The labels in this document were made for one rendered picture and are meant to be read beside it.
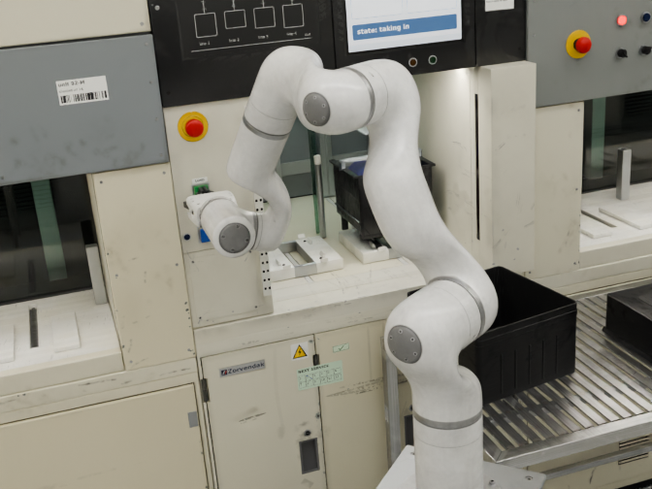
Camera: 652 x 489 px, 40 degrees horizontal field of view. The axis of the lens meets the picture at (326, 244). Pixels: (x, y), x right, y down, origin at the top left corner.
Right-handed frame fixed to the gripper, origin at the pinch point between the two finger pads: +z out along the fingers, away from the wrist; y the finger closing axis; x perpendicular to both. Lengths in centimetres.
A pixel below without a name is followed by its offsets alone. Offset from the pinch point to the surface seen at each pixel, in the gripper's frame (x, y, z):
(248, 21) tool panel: 36.0, 14.6, 2.5
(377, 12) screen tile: 35, 44, 3
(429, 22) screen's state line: 32, 57, 3
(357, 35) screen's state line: 30.6, 39.2, 2.5
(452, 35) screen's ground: 28, 63, 3
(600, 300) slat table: -46, 102, -2
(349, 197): -16, 44, 31
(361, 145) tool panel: -18, 70, 93
